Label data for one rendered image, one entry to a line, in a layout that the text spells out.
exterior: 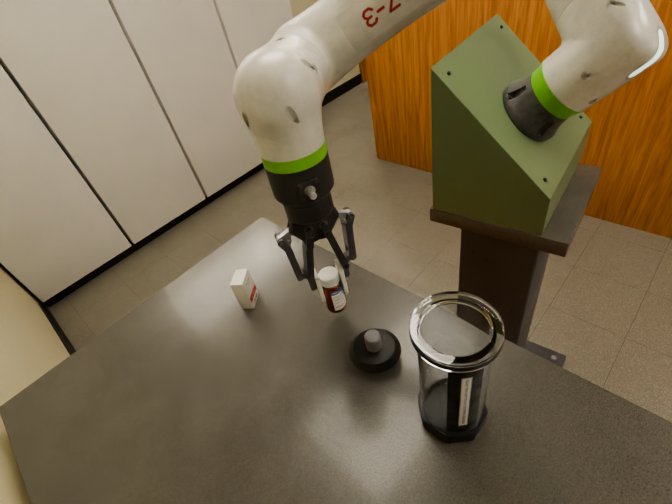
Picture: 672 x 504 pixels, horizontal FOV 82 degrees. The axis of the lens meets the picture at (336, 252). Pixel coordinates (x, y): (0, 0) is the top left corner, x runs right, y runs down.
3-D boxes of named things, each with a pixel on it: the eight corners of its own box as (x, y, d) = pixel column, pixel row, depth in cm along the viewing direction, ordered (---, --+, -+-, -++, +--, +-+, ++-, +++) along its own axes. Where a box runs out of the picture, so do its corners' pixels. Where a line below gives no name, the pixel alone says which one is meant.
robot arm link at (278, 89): (202, 70, 42) (296, 57, 39) (244, 36, 51) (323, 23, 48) (245, 179, 51) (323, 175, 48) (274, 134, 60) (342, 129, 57)
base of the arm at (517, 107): (540, 63, 95) (563, 44, 89) (577, 111, 95) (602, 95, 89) (491, 96, 81) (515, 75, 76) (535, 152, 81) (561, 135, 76)
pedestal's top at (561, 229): (477, 159, 118) (478, 148, 115) (598, 180, 100) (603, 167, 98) (429, 220, 101) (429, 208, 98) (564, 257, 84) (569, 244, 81)
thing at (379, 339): (381, 390, 65) (376, 369, 61) (341, 361, 70) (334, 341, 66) (412, 351, 69) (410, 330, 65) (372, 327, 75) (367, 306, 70)
